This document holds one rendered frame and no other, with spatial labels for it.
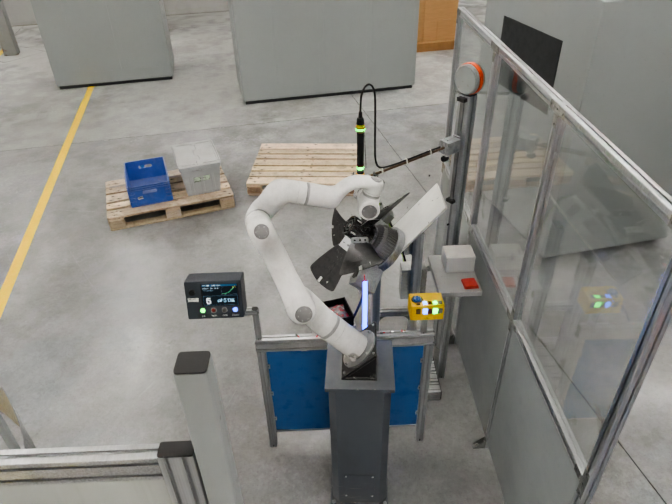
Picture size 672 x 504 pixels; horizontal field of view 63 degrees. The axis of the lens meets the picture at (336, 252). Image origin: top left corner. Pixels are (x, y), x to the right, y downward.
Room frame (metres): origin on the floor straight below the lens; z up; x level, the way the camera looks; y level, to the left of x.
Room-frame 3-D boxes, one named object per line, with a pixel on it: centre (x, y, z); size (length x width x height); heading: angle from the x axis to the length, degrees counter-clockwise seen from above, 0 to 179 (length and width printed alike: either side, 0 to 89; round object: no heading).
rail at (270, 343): (2.01, -0.03, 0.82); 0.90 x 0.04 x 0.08; 91
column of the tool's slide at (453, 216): (2.79, -0.71, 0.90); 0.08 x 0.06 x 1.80; 36
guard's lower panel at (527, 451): (2.37, -0.85, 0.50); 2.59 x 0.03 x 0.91; 1
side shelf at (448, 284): (2.49, -0.67, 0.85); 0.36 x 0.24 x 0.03; 1
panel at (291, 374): (2.01, -0.03, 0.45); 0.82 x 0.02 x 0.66; 91
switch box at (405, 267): (2.60, -0.46, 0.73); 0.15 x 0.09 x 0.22; 91
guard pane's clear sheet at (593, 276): (2.37, -0.85, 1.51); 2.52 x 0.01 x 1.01; 1
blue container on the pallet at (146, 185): (4.91, 1.86, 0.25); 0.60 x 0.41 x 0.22; 19
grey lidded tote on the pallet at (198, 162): (5.08, 1.38, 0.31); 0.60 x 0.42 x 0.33; 19
